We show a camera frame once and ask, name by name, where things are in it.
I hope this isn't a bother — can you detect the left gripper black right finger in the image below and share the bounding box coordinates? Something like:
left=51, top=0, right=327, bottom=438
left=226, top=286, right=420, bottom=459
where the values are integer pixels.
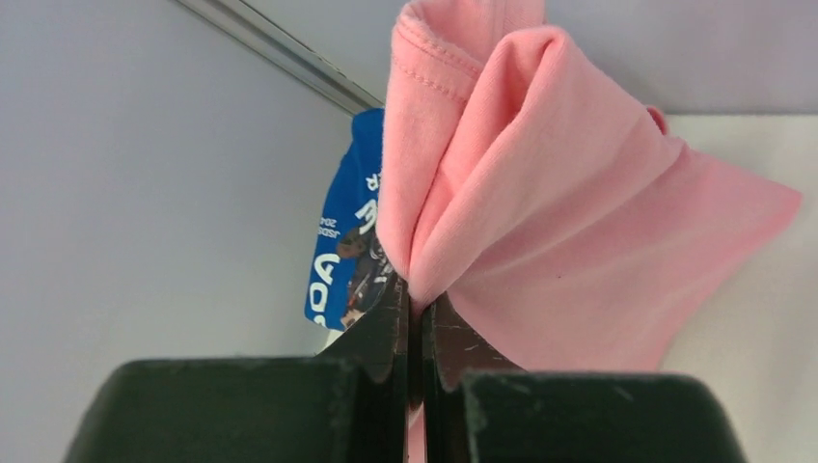
left=422, top=297, right=746, bottom=462

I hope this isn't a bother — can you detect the light pink t-shirt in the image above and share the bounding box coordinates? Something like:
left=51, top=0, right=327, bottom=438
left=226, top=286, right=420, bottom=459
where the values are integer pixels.
left=376, top=1, right=801, bottom=371

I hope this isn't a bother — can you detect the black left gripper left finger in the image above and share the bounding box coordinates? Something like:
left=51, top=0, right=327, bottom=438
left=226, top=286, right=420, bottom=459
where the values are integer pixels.
left=65, top=277, right=409, bottom=463

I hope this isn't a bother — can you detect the grey corner frame post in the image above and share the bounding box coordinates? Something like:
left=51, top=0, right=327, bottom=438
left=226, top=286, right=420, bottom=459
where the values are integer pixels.
left=178, top=0, right=383, bottom=115

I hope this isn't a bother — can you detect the folded blue printed t-shirt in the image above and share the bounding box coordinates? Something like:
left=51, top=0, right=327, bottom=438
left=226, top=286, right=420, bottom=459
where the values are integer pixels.
left=305, top=108, right=394, bottom=331

